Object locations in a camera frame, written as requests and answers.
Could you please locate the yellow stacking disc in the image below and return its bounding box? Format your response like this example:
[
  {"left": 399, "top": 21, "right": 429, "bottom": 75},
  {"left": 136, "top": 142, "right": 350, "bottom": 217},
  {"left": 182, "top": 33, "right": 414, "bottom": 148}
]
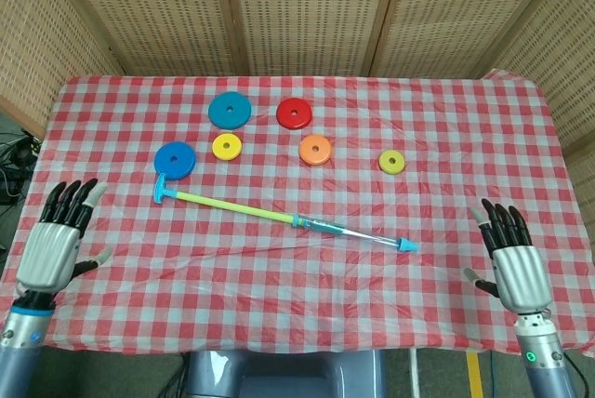
[{"left": 211, "top": 133, "right": 244, "bottom": 162}]

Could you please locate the red white checkered tablecloth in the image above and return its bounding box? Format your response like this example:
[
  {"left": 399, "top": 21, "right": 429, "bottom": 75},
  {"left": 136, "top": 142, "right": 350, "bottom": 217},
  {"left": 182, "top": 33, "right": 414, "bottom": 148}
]
[{"left": 0, "top": 73, "right": 588, "bottom": 355}]

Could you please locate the orange stacking disc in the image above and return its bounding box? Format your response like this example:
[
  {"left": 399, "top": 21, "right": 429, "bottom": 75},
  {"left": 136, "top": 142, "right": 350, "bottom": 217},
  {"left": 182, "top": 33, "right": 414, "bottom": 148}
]
[{"left": 298, "top": 134, "right": 333, "bottom": 166}]

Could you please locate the red stacking disc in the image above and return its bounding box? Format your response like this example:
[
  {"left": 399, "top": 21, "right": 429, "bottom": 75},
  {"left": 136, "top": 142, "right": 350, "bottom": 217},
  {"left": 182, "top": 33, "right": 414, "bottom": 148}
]
[{"left": 275, "top": 97, "right": 313, "bottom": 131}]

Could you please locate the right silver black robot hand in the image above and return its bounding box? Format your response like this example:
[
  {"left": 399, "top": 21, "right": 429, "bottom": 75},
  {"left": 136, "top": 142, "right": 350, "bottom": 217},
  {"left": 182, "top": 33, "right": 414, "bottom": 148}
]
[{"left": 463, "top": 198, "right": 554, "bottom": 314}]

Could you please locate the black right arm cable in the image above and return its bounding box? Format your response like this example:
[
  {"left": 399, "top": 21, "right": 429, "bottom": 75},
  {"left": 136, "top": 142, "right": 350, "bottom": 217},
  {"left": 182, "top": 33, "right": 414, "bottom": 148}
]
[{"left": 561, "top": 351, "right": 595, "bottom": 392}]

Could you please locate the woven folding screen panel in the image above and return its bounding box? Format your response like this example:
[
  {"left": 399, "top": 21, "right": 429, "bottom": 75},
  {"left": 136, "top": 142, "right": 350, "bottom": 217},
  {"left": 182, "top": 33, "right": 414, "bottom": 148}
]
[
  {"left": 369, "top": 0, "right": 575, "bottom": 79},
  {"left": 218, "top": 0, "right": 403, "bottom": 77},
  {"left": 46, "top": 0, "right": 245, "bottom": 77},
  {"left": 0, "top": 0, "right": 129, "bottom": 139},
  {"left": 481, "top": 0, "right": 595, "bottom": 194}
]

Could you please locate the green plastic rod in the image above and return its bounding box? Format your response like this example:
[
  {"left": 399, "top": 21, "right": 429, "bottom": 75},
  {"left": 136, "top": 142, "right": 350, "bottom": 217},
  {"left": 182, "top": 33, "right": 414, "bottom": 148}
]
[{"left": 152, "top": 173, "right": 422, "bottom": 255}]

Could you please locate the white table leg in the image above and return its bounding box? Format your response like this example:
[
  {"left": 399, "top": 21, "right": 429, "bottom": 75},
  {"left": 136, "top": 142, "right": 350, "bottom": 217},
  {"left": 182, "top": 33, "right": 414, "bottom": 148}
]
[{"left": 407, "top": 350, "right": 420, "bottom": 398}]

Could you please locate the blue stacking disc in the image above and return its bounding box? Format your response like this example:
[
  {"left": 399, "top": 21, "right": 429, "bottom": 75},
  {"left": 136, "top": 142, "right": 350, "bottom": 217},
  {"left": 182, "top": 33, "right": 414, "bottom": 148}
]
[{"left": 153, "top": 141, "right": 197, "bottom": 181}]

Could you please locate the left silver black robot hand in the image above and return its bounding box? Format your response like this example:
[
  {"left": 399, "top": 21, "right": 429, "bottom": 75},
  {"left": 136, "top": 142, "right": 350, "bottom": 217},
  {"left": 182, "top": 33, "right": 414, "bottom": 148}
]
[{"left": 16, "top": 178, "right": 112, "bottom": 297}]

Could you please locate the black floor cable bundle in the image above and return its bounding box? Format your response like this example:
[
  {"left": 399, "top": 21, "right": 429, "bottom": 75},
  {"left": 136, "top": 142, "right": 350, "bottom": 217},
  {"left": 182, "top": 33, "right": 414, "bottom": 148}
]
[{"left": 0, "top": 127, "right": 42, "bottom": 206}]

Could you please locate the grey robot torso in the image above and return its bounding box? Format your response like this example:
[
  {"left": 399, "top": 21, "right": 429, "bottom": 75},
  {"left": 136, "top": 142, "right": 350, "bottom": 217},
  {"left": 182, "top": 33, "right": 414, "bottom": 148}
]
[{"left": 188, "top": 350, "right": 387, "bottom": 398}]

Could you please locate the teal stacking disc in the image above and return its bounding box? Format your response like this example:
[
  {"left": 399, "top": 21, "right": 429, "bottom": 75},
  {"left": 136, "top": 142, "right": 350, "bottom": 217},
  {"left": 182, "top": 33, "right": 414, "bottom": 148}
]
[{"left": 207, "top": 92, "right": 253, "bottom": 131}]

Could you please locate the lime green stacking disc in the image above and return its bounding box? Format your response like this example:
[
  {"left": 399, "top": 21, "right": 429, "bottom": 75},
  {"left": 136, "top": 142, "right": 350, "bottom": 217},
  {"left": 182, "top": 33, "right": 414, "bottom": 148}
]
[{"left": 377, "top": 149, "right": 406, "bottom": 176}]

